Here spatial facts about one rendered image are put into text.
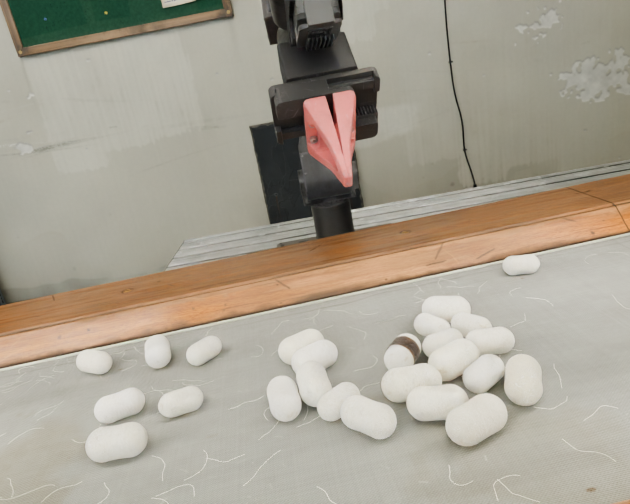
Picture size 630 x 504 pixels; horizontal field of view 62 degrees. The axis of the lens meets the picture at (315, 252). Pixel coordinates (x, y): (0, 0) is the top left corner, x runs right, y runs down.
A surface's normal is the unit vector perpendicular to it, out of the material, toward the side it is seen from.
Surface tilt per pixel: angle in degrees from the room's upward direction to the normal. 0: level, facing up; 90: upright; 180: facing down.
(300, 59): 40
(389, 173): 90
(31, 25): 90
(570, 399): 0
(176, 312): 45
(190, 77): 91
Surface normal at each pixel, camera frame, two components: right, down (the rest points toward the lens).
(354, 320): -0.18, -0.93
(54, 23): 0.03, 0.33
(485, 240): -0.04, -0.44
